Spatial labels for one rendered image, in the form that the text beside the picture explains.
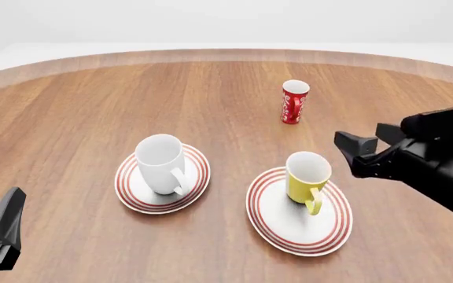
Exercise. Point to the white plate with red rings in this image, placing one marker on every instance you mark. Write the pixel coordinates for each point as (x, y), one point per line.
(140, 200)
(289, 233)

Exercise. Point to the red patterned mug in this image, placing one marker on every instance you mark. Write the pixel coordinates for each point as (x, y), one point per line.
(287, 109)

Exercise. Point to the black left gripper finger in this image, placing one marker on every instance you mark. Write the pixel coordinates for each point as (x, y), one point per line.
(8, 218)

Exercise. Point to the yellow and white mug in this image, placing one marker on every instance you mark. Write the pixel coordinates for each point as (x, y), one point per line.
(299, 191)

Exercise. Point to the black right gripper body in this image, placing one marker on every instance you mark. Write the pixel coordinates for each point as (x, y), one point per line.
(403, 162)

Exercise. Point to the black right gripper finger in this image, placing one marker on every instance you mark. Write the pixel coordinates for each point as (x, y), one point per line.
(389, 132)
(354, 144)

